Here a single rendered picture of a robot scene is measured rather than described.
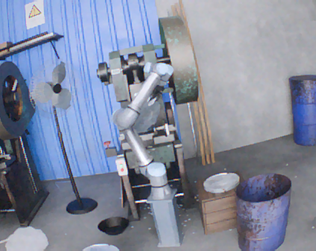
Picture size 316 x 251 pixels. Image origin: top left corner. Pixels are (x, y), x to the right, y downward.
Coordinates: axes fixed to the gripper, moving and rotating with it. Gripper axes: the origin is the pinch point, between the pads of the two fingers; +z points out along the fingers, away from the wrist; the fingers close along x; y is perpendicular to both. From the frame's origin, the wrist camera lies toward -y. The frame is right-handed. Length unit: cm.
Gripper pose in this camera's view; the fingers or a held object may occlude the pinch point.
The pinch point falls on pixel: (149, 102)
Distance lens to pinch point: 243.0
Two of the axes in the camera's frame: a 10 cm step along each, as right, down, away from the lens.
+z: -4.4, 6.9, 5.8
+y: -5.7, 2.8, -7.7
